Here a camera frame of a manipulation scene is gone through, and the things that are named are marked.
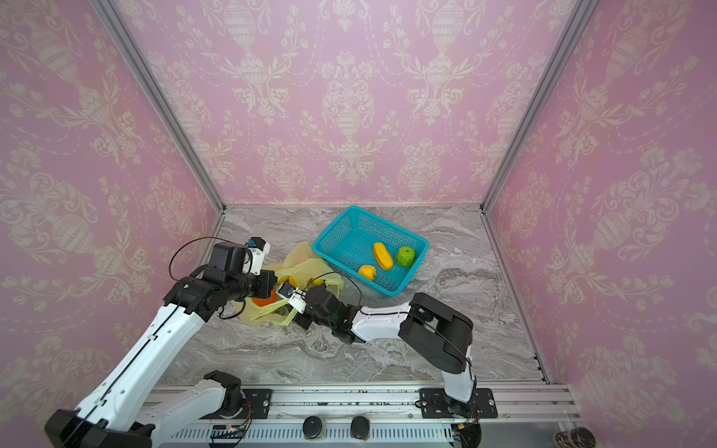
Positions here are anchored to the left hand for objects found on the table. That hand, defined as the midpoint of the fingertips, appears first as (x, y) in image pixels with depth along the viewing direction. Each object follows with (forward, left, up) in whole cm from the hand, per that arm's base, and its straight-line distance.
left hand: (278, 280), depth 76 cm
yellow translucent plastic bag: (+5, -5, -2) cm, 8 cm away
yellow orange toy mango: (+20, -30, -15) cm, 39 cm away
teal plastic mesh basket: (+24, -26, -18) cm, 40 cm away
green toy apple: (+18, -38, -13) cm, 44 cm away
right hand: (-1, -2, -9) cm, 9 cm away
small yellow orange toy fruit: (+13, -24, -14) cm, 31 cm away
